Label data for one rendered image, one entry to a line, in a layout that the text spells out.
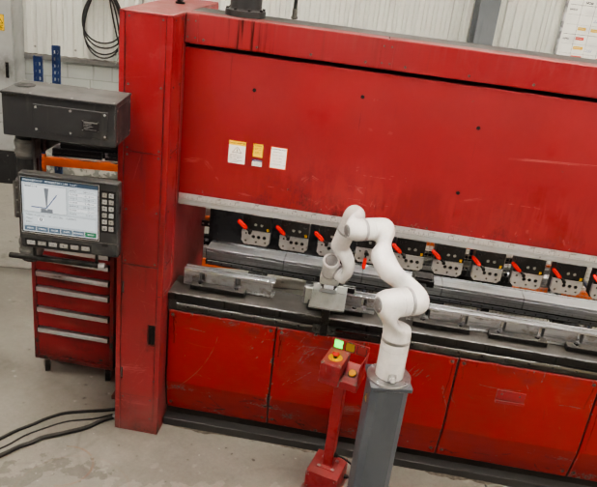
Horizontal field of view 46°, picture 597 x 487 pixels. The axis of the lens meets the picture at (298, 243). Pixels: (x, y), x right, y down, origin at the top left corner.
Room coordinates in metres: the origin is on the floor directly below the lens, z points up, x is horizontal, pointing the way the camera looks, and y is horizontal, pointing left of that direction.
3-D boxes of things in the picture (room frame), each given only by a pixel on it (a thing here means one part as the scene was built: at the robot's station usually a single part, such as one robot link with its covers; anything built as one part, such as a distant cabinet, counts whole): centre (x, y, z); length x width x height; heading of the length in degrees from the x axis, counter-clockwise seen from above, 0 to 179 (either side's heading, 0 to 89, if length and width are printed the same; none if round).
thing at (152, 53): (3.67, 0.76, 1.15); 0.85 x 0.25 x 2.30; 175
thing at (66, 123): (3.06, 1.09, 1.53); 0.51 x 0.25 x 0.85; 90
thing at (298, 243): (3.43, 0.02, 1.26); 0.15 x 0.09 x 0.17; 85
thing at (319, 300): (3.26, -0.19, 1.00); 0.26 x 0.18 x 0.01; 175
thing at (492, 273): (3.34, -0.97, 1.26); 0.15 x 0.09 x 0.17; 85
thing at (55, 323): (3.89, 1.26, 0.50); 0.50 x 0.50 x 1.00; 85
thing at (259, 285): (3.46, 0.35, 0.92); 0.50 x 0.06 x 0.10; 85
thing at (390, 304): (2.57, -0.42, 1.30); 0.19 x 0.12 x 0.24; 115
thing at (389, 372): (2.59, -0.45, 1.09); 0.19 x 0.19 x 0.18
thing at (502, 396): (3.16, -1.21, 0.59); 0.15 x 0.02 x 0.07; 85
